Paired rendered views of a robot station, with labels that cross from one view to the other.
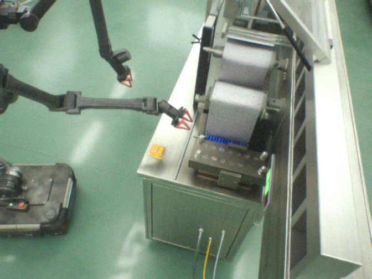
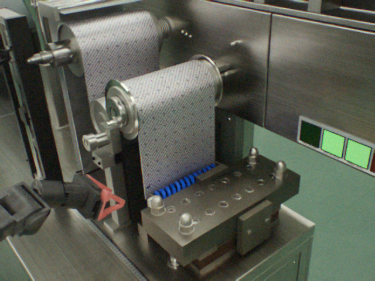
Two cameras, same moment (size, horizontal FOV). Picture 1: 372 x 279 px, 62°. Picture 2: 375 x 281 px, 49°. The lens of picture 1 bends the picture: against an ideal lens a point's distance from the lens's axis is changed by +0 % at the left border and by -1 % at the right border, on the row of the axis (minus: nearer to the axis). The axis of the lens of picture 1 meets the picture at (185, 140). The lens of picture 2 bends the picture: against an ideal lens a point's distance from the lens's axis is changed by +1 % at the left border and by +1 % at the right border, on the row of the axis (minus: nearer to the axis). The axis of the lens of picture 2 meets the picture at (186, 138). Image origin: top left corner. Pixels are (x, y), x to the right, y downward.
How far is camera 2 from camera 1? 0.86 m
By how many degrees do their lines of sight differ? 41
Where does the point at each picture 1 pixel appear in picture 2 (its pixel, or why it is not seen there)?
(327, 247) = not seen: outside the picture
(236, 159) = (234, 188)
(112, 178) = not seen: outside the picture
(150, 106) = (30, 203)
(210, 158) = (204, 216)
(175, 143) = (98, 265)
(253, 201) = (303, 229)
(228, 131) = (181, 159)
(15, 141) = not seen: outside the picture
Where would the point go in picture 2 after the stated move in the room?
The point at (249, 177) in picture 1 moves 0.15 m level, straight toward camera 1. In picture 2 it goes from (276, 194) to (319, 229)
